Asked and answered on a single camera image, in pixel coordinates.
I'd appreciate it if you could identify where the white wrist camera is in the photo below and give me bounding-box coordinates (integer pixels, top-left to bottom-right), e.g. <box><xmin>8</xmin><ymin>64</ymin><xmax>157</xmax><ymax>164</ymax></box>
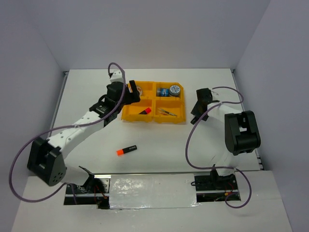
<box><xmin>109</xmin><ymin>69</ymin><xmax>125</xmax><ymax>83</ymax></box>
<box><xmin>210</xmin><ymin>88</ymin><xmax>219</xmax><ymax>97</ymax></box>

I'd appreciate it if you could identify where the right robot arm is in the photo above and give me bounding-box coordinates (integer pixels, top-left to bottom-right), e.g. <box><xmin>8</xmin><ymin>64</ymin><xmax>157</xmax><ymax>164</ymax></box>
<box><xmin>185</xmin><ymin>87</ymin><xmax>261</xmax><ymax>190</ymax></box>

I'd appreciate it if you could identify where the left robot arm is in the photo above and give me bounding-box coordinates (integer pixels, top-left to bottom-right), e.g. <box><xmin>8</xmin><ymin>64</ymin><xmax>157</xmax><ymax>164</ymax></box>
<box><xmin>27</xmin><ymin>80</ymin><xmax>140</xmax><ymax>193</ymax></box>

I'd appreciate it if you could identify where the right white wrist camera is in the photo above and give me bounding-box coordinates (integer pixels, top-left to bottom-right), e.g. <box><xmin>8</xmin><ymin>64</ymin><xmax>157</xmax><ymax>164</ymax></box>
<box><xmin>210</xmin><ymin>88</ymin><xmax>219</xmax><ymax>97</ymax></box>

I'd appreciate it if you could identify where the pink cap black highlighter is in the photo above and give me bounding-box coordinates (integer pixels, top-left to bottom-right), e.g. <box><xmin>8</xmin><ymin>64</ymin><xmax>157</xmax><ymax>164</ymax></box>
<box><xmin>139</xmin><ymin>107</ymin><xmax>152</xmax><ymax>115</ymax></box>

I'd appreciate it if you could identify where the silver clear tape roll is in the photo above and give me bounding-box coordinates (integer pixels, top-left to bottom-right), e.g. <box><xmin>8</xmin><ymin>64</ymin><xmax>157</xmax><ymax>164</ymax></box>
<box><xmin>128</xmin><ymin>86</ymin><xmax>143</xmax><ymax>96</ymax></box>

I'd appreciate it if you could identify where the blue pen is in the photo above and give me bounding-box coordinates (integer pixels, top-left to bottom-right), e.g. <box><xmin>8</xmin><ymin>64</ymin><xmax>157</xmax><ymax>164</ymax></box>
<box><xmin>166</xmin><ymin>111</ymin><xmax>177</xmax><ymax>116</ymax></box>

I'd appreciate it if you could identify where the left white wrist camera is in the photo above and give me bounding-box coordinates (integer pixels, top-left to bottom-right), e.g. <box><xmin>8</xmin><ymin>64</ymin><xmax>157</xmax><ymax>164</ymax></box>
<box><xmin>109</xmin><ymin>69</ymin><xmax>125</xmax><ymax>83</ymax></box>

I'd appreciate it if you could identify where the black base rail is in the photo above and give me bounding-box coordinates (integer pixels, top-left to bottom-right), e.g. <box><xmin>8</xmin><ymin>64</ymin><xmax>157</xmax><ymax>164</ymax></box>
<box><xmin>64</xmin><ymin>173</ymin><xmax>240</xmax><ymax>210</ymax></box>

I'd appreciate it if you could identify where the yellow four-compartment organizer tray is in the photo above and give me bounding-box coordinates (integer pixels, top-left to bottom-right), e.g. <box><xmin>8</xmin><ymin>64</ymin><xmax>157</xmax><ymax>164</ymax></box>
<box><xmin>121</xmin><ymin>81</ymin><xmax>186</xmax><ymax>124</ymax></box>

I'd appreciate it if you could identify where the orange cap black highlighter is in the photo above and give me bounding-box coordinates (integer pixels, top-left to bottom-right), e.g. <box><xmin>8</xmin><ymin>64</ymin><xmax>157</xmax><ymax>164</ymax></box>
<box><xmin>116</xmin><ymin>145</ymin><xmax>137</xmax><ymax>156</ymax></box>

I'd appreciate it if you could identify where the silver foil covered panel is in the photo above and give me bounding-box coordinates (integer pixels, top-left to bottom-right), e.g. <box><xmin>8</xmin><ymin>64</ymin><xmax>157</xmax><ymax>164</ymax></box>
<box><xmin>109</xmin><ymin>174</ymin><xmax>198</xmax><ymax>209</ymax></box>

